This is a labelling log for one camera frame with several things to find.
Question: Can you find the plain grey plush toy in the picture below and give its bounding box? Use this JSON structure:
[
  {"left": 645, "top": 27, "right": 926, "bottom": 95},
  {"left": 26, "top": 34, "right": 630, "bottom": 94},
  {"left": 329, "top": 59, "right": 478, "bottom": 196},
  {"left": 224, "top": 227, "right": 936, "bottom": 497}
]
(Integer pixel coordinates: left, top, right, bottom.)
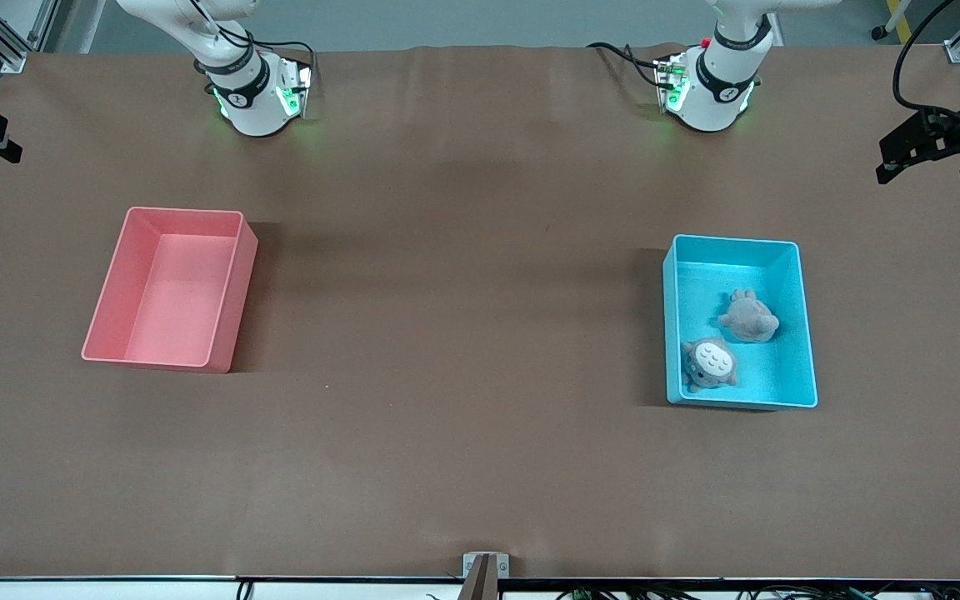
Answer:
[{"left": 717, "top": 288, "right": 781, "bottom": 343}]

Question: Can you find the grey plush toy white belly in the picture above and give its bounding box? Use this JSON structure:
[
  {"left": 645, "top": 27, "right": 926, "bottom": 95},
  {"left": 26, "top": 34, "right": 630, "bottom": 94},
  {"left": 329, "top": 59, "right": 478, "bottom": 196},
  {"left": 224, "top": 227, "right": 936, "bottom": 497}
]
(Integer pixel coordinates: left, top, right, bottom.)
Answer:
[{"left": 681, "top": 337, "right": 739, "bottom": 393}]

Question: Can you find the pink plastic box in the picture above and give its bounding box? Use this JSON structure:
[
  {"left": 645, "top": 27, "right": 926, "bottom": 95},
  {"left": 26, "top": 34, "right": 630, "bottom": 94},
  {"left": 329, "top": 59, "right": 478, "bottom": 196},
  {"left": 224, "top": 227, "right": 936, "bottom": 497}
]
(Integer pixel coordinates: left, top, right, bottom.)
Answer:
[{"left": 80, "top": 207, "right": 260, "bottom": 374}]

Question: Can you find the blue plastic box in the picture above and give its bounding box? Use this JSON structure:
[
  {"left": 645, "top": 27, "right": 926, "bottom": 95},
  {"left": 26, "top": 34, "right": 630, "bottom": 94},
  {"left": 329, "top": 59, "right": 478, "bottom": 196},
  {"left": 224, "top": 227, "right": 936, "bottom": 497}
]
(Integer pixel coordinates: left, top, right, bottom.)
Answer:
[{"left": 662, "top": 233, "right": 819, "bottom": 412}]

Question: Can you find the brown table cover sheet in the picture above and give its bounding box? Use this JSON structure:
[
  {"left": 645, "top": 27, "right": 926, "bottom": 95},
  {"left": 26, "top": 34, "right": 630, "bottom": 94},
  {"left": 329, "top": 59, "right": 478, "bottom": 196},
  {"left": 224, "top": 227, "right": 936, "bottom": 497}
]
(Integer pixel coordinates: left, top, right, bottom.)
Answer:
[{"left": 0, "top": 43, "right": 960, "bottom": 580}]

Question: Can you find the black right base cable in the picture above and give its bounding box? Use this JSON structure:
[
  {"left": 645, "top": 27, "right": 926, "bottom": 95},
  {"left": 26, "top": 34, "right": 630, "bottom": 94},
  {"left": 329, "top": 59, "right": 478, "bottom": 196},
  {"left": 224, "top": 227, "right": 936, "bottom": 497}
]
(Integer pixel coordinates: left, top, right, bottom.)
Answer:
[{"left": 247, "top": 37, "right": 319, "bottom": 84}]

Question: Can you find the black base cable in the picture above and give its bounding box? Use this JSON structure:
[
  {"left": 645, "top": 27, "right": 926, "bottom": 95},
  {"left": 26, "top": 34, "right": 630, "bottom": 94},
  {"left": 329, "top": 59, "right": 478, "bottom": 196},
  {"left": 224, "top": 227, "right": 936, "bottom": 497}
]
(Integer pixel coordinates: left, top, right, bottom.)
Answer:
[
  {"left": 247, "top": 37, "right": 319, "bottom": 84},
  {"left": 587, "top": 42, "right": 664, "bottom": 88}
]

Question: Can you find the black left base cable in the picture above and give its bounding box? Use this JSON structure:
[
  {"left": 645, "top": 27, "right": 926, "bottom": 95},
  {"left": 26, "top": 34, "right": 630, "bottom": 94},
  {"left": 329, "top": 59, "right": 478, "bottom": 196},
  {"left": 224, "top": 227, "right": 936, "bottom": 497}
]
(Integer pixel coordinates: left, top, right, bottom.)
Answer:
[{"left": 587, "top": 42, "right": 664, "bottom": 88}]

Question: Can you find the small metal bracket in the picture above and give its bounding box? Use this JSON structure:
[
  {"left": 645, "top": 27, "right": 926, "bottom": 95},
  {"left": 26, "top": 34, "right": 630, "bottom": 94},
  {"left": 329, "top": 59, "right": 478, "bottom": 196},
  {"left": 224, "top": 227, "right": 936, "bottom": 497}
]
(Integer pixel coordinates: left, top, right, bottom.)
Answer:
[{"left": 462, "top": 552, "right": 510, "bottom": 578}]

